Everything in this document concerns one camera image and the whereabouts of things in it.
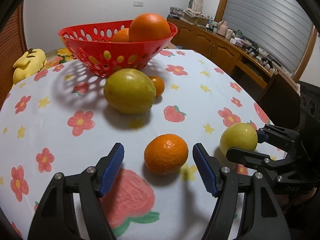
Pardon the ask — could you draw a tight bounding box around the brown slatted wardrobe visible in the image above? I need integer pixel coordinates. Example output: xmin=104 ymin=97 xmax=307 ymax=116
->
xmin=0 ymin=2 xmax=27 ymax=106

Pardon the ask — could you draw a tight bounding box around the floral bed quilt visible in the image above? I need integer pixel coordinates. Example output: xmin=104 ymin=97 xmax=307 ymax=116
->
xmin=44 ymin=47 xmax=75 ymax=69

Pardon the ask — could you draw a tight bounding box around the tiny orange kumquat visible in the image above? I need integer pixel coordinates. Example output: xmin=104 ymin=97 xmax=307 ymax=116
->
xmin=149 ymin=76 xmax=165 ymax=97

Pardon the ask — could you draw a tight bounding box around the large orange in basket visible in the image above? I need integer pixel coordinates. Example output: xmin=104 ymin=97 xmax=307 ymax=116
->
xmin=111 ymin=28 xmax=130 ymax=43

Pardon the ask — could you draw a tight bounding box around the wooden sideboard cabinet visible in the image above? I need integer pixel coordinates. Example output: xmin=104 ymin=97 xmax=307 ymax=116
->
xmin=167 ymin=17 xmax=298 ymax=100

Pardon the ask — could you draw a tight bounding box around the clutter on cabinet top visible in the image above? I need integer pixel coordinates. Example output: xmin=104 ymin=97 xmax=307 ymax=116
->
xmin=168 ymin=7 xmax=275 ymax=73

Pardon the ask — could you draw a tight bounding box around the big orange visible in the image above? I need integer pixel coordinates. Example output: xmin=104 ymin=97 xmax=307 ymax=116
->
xmin=129 ymin=13 xmax=171 ymax=42

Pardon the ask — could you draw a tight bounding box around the mandarin near table edge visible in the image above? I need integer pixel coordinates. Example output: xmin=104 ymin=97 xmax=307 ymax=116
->
xmin=144 ymin=134 xmax=189 ymax=176

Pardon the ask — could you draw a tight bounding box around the grey window blind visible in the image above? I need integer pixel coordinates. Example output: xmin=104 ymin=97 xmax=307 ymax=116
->
xmin=223 ymin=0 xmax=313 ymax=75

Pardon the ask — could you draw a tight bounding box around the small yellow lemon fruit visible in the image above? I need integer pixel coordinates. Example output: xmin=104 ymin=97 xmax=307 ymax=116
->
xmin=220 ymin=122 xmax=258 ymax=156

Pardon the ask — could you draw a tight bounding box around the yellow plush toy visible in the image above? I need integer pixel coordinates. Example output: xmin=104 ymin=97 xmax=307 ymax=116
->
xmin=12 ymin=48 xmax=47 ymax=85

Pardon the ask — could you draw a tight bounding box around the red perforated plastic basket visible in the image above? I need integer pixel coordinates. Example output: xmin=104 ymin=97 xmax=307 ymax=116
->
xmin=58 ymin=20 xmax=178 ymax=77

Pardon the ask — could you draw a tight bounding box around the white floral strawberry cloth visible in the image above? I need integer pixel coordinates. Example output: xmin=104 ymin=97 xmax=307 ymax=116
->
xmin=1 ymin=50 xmax=270 ymax=239

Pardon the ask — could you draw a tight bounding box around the large yellow-green guava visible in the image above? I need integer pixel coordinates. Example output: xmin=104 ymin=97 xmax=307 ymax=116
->
xmin=104 ymin=68 xmax=156 ymax=115

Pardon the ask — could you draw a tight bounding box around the white wall switch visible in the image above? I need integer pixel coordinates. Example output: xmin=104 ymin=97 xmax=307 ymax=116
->
xmin=133 ymin=1 xmax=144 ymax=7

